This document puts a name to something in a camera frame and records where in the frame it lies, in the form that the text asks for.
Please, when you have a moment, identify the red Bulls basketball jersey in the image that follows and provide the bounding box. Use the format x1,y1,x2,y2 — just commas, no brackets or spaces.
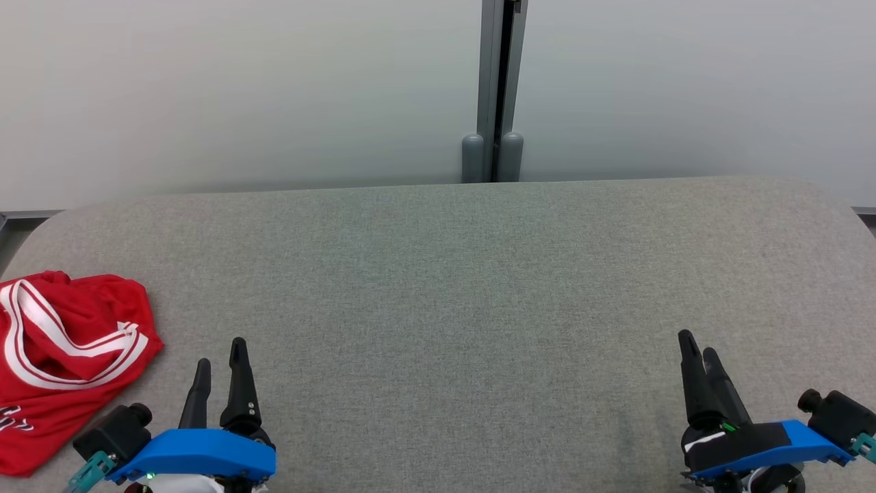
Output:
0,270,165,477

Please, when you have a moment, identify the grey partition post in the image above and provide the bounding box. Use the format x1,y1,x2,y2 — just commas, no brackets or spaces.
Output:
461,0,529,184

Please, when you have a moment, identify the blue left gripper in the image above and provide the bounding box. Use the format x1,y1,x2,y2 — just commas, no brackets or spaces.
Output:
106,336,276,484

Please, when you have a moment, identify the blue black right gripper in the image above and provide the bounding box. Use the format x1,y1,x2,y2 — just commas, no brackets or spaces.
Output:
678,329,854,481

